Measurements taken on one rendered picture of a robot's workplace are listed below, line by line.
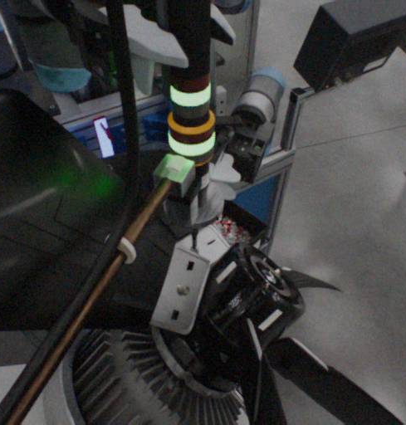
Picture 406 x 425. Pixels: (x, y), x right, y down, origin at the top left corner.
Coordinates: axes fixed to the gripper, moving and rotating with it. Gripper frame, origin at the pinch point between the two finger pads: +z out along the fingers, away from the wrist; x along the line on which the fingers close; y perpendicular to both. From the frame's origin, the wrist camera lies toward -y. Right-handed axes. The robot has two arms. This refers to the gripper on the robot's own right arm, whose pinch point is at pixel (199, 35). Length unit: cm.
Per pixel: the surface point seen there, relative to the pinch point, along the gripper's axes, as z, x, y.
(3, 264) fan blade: -0.9, 19.4, 11.6
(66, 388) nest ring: 1.0, 22.0, 33.9
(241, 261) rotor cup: 6.3, -0.3, 23.8
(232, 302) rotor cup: 8.5, 3.1, 26.0
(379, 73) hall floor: -91, -263, 150
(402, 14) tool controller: -18, -79, 28
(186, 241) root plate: -4.2, -0.7, 31.4
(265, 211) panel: -29, -55, 92
